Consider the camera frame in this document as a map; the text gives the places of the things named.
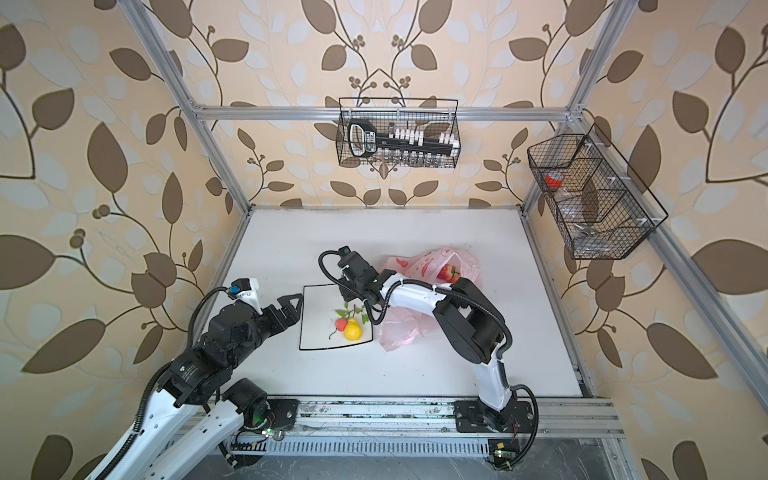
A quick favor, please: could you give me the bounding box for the back black wire basket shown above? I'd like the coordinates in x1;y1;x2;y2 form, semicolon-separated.
335;96;462;169

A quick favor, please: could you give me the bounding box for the pink plastic bag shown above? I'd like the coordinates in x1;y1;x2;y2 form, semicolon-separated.
376;247;482;352

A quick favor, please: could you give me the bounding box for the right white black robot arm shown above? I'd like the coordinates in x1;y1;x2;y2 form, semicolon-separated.
318;246;540;471

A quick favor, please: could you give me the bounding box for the white square plate black rim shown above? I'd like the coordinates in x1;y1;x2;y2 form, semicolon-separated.
299;284;374;351

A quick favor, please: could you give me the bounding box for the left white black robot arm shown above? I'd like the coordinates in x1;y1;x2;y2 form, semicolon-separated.
87;279;304;479

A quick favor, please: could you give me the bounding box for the black wire basket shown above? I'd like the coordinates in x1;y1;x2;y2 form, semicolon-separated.
527;125;668;260
335;96;462;169

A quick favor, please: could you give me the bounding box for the fake strawberry in bag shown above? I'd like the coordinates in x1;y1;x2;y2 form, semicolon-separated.
437;264;461;284

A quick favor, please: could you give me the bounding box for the clear bottle red cap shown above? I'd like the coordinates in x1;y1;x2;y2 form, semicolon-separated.
544;171;599;235

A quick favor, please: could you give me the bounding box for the black test tube rack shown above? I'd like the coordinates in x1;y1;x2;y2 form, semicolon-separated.
345;119;461;163

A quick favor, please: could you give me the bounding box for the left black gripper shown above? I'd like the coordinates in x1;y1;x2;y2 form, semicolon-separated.
226;291;304;372

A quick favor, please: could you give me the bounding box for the right black wire basket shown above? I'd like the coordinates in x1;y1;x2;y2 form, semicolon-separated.
527;125;668;260

